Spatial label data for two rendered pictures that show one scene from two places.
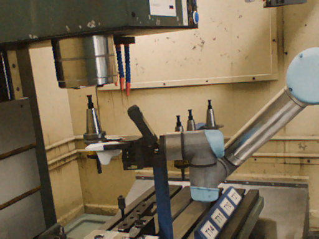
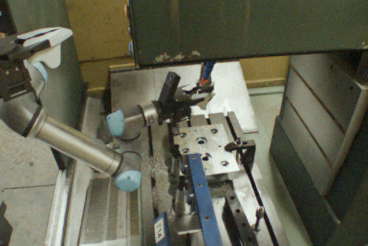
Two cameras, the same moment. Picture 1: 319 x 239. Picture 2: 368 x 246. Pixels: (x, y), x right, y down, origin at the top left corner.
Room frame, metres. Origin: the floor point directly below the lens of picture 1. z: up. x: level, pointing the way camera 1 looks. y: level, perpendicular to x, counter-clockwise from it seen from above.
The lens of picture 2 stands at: (1.82, -0.44, 1.89)
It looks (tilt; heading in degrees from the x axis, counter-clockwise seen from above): 39 degrees down; 146
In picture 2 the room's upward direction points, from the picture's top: 2 degrees counter-clockwise
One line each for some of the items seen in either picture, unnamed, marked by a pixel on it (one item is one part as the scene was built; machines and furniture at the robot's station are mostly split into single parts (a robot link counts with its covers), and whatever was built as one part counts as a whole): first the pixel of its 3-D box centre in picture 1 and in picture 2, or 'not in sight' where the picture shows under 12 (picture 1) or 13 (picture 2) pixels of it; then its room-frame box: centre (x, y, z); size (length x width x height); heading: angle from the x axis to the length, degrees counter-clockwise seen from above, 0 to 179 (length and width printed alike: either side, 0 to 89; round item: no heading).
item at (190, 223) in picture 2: not in sight; (186, 224); (1.46, -0.20, 1.21); 0.07 x 0.05 x 0.01; 62
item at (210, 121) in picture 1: (210, 117); not in sight; (1.60, -0.27, 1.26); 0.04 x 0.04 x 0.07
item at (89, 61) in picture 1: (85, 61); not in sight; (1.12, 0.13, 1.52); 0.16 x 0.16 x 0.12
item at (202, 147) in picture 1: (202, 145); (126, 122); (1.08, -0.16, 1.28); 0.11 x 0.08 x 0.09; 82
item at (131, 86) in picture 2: not in sight; (183, 107); (0.53, 0.43, 0.75); 0.89 x 0.67 x 0.26; 62
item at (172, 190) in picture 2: not in sight; (181, 190); (1.36, -0.15, 1.21); 0.07 x 0.05 x 0.01; 62
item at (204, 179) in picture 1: (205, 178); (131, 147); (1.09, -0.16, 1.18); 0.11 x 0.08 x 0.11; 149
